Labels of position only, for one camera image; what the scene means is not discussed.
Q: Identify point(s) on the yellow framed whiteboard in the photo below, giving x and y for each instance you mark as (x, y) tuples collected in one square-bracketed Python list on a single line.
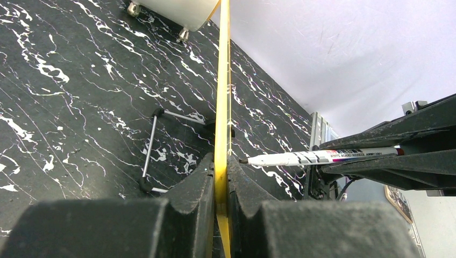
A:
[(221, 128)]

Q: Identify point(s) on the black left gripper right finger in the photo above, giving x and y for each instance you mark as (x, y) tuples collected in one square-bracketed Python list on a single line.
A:
[(263, 226)]

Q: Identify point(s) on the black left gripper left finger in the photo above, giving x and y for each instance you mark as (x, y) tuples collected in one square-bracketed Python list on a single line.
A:
[(177, 224)]

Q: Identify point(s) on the aluminium rail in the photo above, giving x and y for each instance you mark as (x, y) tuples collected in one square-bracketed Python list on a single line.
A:
[(321, 131)]

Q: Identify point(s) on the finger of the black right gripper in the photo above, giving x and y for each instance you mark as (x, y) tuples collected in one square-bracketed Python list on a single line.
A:
[(436, 117), (423, 171)]

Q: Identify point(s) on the white orange whiteboard marker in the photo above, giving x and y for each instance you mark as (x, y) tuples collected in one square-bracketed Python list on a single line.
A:
[(321, 157)]

